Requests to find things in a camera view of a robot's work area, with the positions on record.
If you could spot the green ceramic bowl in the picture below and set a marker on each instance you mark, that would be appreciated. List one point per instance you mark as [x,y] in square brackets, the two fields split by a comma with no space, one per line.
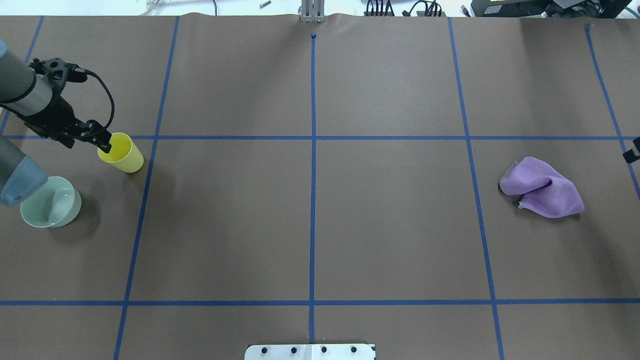
[55,204]

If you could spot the yellow plastic cup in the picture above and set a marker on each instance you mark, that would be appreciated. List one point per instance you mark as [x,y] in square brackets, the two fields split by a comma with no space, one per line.
[124,154]

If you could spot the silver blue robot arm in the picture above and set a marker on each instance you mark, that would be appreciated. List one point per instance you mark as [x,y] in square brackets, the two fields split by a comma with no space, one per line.
[33,93]

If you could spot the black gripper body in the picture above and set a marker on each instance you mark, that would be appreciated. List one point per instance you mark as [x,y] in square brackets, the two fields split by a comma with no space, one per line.
[50,116]

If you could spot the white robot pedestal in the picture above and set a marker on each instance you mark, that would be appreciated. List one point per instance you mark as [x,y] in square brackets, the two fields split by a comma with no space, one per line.
[331,351]

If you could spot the purple cloth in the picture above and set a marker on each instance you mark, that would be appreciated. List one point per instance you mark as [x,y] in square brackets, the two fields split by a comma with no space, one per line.
[541,189]

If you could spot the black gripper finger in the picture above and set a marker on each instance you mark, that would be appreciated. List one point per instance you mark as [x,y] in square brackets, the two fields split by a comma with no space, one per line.
[100,139]

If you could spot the aluminium frame post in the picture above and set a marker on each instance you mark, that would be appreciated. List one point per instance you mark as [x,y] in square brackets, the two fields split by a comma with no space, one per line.
[312,11]

